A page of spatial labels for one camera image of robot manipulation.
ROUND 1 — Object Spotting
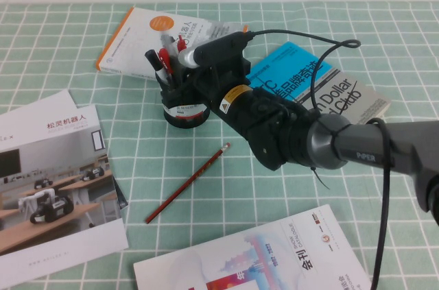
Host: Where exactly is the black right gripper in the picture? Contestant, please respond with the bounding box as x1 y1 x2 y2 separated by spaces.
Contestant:
161 58 262 137

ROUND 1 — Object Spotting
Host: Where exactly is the black mesh pen holder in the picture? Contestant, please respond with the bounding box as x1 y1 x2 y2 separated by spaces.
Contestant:
154 67 211 130

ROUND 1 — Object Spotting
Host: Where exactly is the red ballpoint pen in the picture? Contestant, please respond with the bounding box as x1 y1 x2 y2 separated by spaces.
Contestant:
175 36 189 62

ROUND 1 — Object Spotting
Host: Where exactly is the red marker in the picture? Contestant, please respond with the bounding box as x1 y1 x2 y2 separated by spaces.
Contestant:
157 47 175 77

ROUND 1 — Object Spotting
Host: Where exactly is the white book with orange edges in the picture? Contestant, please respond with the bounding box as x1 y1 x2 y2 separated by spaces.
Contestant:
95 7 248 82

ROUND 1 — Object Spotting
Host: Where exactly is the red pencil with eraser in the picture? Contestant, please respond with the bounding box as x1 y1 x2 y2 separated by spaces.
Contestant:
143 143 230 224

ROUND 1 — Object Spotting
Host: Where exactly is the blue and grey book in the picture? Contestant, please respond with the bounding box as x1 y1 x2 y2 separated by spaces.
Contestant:
245 41 392 127

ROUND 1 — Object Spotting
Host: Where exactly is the green checkered tablecloth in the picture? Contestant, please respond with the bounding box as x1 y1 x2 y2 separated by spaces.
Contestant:
0 2 439 290

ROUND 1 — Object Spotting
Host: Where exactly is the dark booklet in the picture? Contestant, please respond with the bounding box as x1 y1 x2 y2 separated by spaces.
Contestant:
112 176 130 210

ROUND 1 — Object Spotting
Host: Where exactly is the robot classroom photo brochure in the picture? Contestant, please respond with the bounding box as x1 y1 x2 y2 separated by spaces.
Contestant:
0 104 130 290

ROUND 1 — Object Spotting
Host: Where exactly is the black zip tie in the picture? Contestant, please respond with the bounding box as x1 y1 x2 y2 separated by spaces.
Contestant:
309 165 331 193

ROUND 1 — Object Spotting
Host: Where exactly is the white show catalogue magazine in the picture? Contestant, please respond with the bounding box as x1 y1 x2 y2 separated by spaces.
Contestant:
132 204 377 290

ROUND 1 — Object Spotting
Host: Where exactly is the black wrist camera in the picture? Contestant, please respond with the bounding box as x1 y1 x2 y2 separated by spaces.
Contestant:
178 30 254 69

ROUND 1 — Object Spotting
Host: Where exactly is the black camera cable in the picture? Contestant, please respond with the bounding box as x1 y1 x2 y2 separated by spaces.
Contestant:
245 29 395 290

